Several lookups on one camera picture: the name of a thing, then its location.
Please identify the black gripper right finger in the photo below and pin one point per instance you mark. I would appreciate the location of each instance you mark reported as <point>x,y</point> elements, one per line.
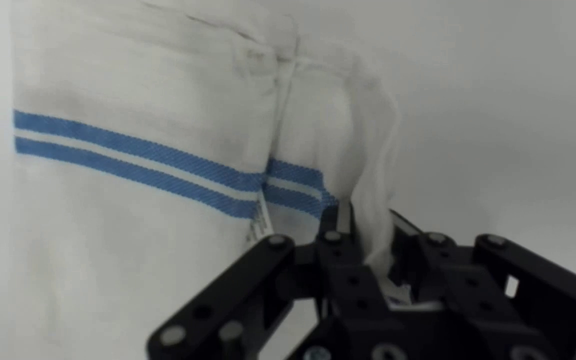
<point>510,303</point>

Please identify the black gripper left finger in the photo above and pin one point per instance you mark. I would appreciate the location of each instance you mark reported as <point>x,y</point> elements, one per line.
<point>239,313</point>

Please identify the white towel with blue stripes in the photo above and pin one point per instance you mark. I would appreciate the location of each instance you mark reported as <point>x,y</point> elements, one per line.
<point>157,140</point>

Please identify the round white table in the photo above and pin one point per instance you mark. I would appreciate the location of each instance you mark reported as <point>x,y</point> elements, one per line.
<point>485,97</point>

